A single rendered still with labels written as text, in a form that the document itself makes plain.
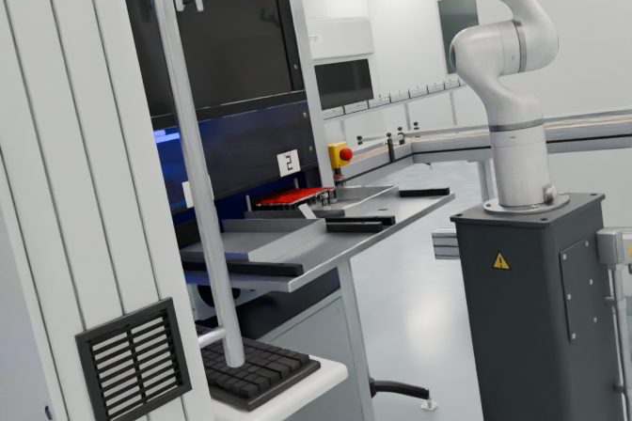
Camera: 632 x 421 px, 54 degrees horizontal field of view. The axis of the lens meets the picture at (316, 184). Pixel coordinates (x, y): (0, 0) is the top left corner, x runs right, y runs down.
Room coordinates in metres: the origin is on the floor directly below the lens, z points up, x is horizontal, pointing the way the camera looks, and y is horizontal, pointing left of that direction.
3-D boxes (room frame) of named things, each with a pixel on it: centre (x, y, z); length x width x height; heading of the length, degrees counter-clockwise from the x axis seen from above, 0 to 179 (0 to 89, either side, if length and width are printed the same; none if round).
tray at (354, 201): (1.68, -0.01, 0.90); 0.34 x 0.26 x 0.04; 51
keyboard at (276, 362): (0.97, 0.23, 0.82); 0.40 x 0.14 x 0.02; 43
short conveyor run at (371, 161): (2.26, -0.14, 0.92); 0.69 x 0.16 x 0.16; 141
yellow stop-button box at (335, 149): (1.95, -0.07, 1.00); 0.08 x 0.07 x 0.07; 51
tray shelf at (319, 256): (1.51, 0.05, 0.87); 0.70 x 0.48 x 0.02; 141
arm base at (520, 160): (1.42, -0.47, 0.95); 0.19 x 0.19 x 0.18
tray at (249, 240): (1.42, 0.21, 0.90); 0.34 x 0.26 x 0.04; 51
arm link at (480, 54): (1.43, -0.44, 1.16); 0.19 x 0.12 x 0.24; 85
